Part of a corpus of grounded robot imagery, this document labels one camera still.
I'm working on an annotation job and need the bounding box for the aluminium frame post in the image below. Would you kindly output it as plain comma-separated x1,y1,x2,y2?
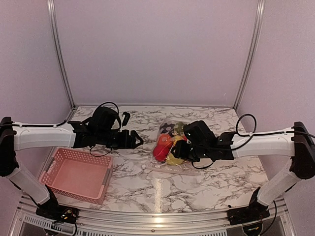
47,0,75,109
233,0,266,110

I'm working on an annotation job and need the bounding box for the pink perforated plastic basket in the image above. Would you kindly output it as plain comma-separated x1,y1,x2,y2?
39,148,113,205

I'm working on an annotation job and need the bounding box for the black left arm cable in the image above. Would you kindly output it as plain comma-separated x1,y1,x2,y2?
89,102,121,158

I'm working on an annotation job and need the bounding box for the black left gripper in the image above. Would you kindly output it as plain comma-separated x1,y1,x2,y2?
96,129,144,149

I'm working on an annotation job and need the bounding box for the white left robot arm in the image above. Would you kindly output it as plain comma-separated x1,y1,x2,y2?
0,104,144,219

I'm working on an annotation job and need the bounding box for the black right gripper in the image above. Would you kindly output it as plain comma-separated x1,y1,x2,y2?
171,139,210,162

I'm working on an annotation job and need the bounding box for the red fake apple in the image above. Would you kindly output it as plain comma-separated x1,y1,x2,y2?
153,145,171,162

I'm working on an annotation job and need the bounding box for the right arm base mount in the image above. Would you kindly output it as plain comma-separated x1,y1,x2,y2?
227,207,270,225

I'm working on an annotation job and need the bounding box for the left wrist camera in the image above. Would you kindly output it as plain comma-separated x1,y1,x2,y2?
112,112,130,130

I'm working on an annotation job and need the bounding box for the clear zip top bag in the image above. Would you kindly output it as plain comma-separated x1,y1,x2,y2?
145,118,198,176

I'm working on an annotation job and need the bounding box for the orange fake fruit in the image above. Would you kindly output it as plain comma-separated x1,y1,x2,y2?
157,133,173,147

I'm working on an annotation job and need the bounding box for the yellow fake lemon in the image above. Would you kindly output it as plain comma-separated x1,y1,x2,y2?
166,153,184,166

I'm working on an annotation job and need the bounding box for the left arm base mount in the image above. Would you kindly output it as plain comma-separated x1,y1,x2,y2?
35,205,79,224

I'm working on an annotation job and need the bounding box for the front aluminium rail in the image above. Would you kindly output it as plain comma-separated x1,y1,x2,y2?
9,201,296,236

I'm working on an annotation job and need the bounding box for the right aluminium frame post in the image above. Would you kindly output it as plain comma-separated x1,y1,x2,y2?
233,0,266,110

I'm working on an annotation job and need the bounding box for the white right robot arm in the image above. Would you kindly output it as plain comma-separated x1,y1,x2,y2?
170,120,315,220

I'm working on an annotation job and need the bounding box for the left aluminium frame post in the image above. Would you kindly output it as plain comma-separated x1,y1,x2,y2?
47,0,75,109

